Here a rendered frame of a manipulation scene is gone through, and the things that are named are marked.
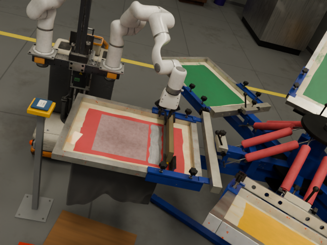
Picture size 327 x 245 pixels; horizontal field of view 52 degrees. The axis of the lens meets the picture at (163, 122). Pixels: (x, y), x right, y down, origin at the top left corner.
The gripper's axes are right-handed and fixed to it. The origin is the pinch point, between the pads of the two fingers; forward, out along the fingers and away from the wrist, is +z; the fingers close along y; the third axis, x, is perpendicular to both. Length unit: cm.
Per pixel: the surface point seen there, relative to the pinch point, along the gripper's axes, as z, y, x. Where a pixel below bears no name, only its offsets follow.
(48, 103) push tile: 23, 65, -17
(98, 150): 23.3, 30.4, 14.3
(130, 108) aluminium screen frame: 20.6, 17.1, -27.4
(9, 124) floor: 122, 117, -102
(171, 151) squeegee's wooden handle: 12.2, -7.3, 15.7
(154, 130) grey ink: 22.8, -0.3, -13.6
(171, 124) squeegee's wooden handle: 12.7, -7.6, -9.0
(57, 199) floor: 120, 54, -25
